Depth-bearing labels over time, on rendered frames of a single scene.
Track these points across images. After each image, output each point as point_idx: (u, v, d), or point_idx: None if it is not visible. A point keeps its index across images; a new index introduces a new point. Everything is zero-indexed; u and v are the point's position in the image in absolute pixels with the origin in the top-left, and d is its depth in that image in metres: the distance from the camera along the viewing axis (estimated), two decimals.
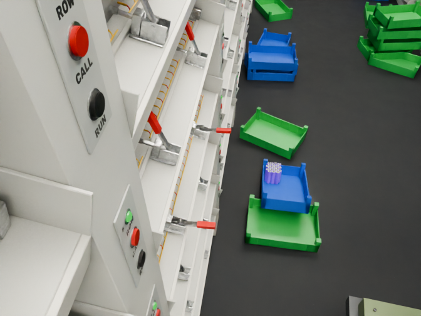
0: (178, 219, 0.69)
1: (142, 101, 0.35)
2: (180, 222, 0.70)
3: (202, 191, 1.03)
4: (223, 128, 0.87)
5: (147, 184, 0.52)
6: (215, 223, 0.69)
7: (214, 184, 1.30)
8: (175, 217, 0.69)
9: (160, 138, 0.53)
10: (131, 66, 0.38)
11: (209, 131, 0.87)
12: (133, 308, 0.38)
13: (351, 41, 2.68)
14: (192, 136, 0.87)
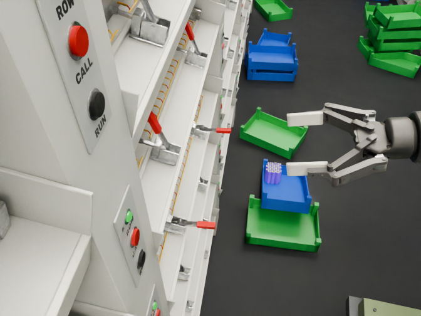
0: (178, 219, 0.69)
1: (142, 101, 0.35)
2: (180, 222, 0.70)
3: (202, 191, 1.03)
4: (223, 128, 0.87)
5: (147, 184, 0.52)
6: (215, 223, 0.69)
7: (214, 184, 1.30)
8: (175, 217, 0.69)
9: (160, 138, 0.53)
10: (131, 66, 0.38)
11: (209, 131, 0.87)
12: (133, 308, 0.38)
13: (351, 41, 2.68)
14: (192, 136, 0.87)
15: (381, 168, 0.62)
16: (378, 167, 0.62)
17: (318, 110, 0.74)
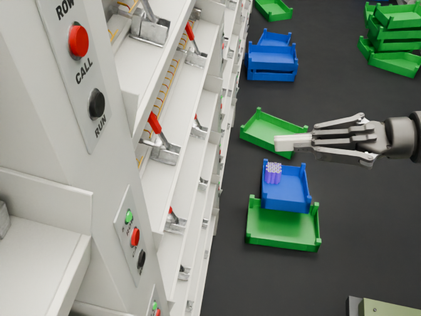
0: None
1: (142, 101, 0.35)
2: (178, 221, 0.70)
3: (202, 191, 1.03)
4: None
5: (147, 184, 0.52)
6: None
7: (214, 184, 1.30)
8: None
9: (160, 138, 0.53)
10: (131, 66, 0.38)
11: (197, 124, 0.86)
12: (133, 308, 0.38)
13: (351, 41, 2.68)
14: None
15: (364, 165, 0.63)
16: (362, 162, 0.63)
17: (307, 132, 0.70)
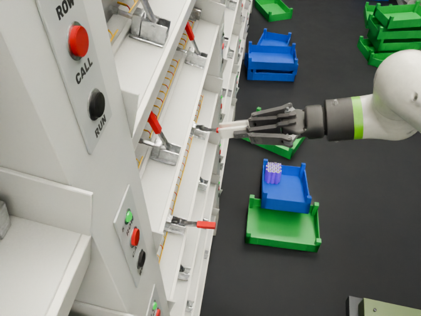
0: (178, 219, 0.69)
1: (142, 101, 0.35)
2: (180, 222, 0.70)
3: (202, 191, 1.03)
4: None
5: (147, 184, 0.52)
6: (215, 223, 0.69)
7: (214, 184, 1.30)
8: (175, 217, 0.69)
9: (160, 138, 0.53)
10: (131, 66, 0.38)
11: (209, 131, 0.87)
12: (133, 308, 0.38)
13: (351, 41, 2.68)
14: (192, 136, 0.87)
15: (286, 144, 0.79)
16: (284, 142, 0.79)
17: (245, 119, 0.87)
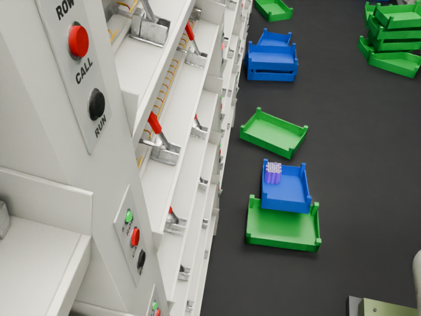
0: None
1: (142, 101, 0.35)
2: (178, 221, 0.70)
3: (202, 191, 1.03)
4: None
5: (147, 184, 0.52)
6: None
7: (214, 184, 1.30)
8: None
9: (160, 138, 0.53)
10: (131, 66, 0.38)
11: (197, 124, 0.86)
12: (133, 308, 0.38)
13: (351, 41, 2.68)
14: None
15: None
16: None
17: None
